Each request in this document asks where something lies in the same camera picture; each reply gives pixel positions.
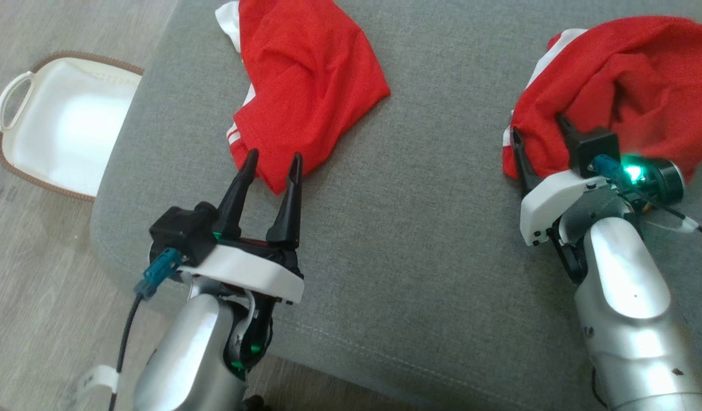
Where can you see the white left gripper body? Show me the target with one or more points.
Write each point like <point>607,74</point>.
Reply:
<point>242,277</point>

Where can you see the red and white garment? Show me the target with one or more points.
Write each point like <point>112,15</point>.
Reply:
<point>642,68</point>

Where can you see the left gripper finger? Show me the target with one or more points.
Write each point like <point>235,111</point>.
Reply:
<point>288,217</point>
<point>237,200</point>

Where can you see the white basket with brown rim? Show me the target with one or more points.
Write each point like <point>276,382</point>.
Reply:
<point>71,125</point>

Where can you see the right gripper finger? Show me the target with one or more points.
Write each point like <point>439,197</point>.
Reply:
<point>567,131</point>
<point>523,165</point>

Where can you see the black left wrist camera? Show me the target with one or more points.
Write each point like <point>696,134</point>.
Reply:
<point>182,231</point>

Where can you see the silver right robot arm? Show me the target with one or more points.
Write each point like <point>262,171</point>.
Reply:
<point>630,285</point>

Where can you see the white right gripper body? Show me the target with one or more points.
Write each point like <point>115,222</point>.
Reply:
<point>551,205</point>

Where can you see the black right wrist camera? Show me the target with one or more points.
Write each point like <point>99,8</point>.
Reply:
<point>593,148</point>

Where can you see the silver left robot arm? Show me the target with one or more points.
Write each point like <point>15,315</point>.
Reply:
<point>180,354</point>

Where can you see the grey sofa seat cushion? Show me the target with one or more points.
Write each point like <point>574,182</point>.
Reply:
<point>414,228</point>

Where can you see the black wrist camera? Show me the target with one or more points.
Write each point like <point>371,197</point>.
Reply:
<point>182,231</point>
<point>593,148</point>

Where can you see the red jersey with dark lettering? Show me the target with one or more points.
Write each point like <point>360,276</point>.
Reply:
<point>305,74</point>

